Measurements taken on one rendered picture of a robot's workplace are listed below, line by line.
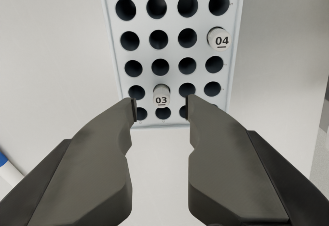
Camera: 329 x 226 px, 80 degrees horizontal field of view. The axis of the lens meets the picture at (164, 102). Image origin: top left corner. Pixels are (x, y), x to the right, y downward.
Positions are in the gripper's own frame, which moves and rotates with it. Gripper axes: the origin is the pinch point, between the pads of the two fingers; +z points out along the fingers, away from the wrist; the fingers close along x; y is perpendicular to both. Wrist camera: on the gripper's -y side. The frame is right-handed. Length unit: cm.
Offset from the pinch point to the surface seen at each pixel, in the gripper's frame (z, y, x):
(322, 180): 82, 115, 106
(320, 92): 5.9, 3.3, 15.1
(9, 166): 5.1, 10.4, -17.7
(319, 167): 82, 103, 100
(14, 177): 4.8, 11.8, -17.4
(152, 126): 2.3, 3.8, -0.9
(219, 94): 2.5, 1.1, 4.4
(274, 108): 5.9, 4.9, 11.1
